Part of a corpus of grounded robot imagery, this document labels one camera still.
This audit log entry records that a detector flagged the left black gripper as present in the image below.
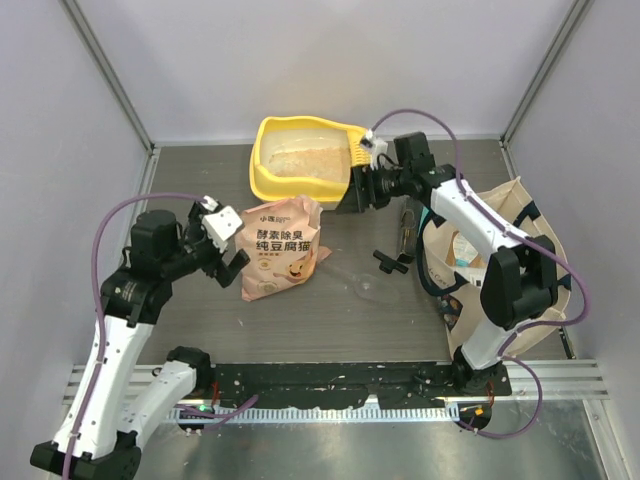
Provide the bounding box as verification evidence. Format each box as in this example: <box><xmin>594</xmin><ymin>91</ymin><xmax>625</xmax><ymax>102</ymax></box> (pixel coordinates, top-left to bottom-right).
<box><xmin>164</xmin><ymin>200</ymin><xmax>251</xmax><ymax>284</ymax></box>

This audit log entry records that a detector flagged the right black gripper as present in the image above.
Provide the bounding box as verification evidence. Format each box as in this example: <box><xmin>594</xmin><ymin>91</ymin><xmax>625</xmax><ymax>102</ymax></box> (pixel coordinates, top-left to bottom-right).
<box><xmin>335</xmin><ymin>163</ymin><xmax>410</xmax><ymax>216</ymax></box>

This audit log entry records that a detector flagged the pink cat litter bag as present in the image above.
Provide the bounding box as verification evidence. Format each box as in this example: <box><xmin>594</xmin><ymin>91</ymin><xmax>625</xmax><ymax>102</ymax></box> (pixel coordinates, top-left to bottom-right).
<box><xmin>235</xmin><ymin>195</ymin><xmax>331</xmax><ymax>302</ymax></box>

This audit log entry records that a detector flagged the black bag clip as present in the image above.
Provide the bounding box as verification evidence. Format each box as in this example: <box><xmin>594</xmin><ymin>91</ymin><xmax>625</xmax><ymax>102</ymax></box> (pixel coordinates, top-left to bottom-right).
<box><xmin>373</xmin><ymin>250</ymin><xmax>414</xmax><ymax>274</ymax></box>

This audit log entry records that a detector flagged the clear plastic scoop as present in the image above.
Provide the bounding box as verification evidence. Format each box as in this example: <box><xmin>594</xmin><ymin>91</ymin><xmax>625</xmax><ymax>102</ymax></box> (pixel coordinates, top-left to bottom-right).
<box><xmin>319</xmin><ymin>261</ymin><xmax>400</xmax><ymax>304</ymax></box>

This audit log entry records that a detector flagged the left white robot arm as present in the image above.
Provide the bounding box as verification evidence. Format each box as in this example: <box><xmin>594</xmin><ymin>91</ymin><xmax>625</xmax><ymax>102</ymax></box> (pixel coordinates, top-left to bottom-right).
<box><xmin>30</xmin><ymin>201</ymin><xmax>249</xmax><ymax>479</ymax></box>

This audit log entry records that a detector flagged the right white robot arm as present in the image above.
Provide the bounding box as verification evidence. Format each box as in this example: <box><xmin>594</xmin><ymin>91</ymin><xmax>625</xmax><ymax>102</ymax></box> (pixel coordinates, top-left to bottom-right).
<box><xmin>336</xmin><ymin>130</ymin><xmax>559</xmax><ymax>395</ymax></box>

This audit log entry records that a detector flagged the yellow slotted litter scoop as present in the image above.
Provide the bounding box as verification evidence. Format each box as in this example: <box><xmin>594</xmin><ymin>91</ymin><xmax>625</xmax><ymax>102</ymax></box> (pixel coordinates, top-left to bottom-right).
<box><xmin>347</xmin><ymin>128</ymin><xmax>371</xmax><ymax>167</ymax></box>

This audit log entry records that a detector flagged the yellow litter box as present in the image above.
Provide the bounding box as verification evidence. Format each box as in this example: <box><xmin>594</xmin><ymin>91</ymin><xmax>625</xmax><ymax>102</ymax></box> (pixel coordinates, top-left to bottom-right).
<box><xmin>249</xmin><ymin>116</ymin><xmax>365</xmax><ymax>210</ymax></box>

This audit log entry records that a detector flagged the beige canvas tote bag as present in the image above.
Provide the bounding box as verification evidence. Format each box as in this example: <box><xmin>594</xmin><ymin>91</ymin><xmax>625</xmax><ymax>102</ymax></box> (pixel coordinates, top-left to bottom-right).
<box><xmin>417</xmin><ymin>179</ymin><xmax>571</xmax><ymax>369</ymax></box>

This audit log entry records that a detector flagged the blue white pouch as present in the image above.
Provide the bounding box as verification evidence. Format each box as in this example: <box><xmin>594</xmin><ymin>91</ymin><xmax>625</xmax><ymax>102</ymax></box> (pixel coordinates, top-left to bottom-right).
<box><xmin>447</xmin><ymin>231</ymin><xmax>486</xmax><ymax>268</ymax></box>

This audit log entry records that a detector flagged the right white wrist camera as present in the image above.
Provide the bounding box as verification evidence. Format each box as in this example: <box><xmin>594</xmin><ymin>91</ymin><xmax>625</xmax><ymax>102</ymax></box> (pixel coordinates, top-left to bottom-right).
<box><xmin>359</xmin><ymin>129</ymin><xmax>388</xmax><ymax>170</ymax></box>

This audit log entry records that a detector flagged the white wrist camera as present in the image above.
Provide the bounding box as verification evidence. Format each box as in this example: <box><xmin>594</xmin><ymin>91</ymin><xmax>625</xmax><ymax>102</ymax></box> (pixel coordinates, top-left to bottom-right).
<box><xmin>201</xmin><ymin>196</ymin><xmax>243</xmax><ymax>254</ymax></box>
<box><xmin>359</xmin><ymin>129</ymin><xmax>388</xmax><ymax>170</ymax></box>

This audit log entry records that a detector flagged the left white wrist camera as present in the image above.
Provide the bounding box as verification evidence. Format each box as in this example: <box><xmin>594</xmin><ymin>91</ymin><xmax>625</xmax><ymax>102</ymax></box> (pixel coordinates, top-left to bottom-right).
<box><xmin>201</xmin><ymin>196</ymin><xmax>243</xmax><ymax>254</ymax></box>

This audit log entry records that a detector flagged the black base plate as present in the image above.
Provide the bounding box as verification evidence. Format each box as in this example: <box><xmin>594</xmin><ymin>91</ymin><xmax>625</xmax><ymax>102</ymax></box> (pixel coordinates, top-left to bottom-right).
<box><xmin>205</xmin><ymin>362</ymin><xmax>512</xmax><ymax>410</ymax></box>

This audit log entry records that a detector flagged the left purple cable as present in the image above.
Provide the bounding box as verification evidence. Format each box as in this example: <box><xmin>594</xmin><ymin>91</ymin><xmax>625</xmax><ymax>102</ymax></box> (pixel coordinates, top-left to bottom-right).
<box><xmin>62</xmin><ymin>193</ymin><xmax>259</xmax><ymax>480</ymax></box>

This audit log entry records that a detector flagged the white slotted cable duct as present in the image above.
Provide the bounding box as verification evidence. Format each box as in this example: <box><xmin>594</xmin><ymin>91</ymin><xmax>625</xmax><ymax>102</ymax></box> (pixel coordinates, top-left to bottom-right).
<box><xmin>169</xmin><ymin>403</ymin><xmax>461</xmax><ymax>424</ymax></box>

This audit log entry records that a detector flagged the aluminium rail frame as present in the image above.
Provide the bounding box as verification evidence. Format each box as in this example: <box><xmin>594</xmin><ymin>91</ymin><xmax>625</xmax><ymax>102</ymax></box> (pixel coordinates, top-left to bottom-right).
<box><xmin>62</xmin><ymin>360</ymin><xmax>609</xmax><ymax>406</ymax></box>

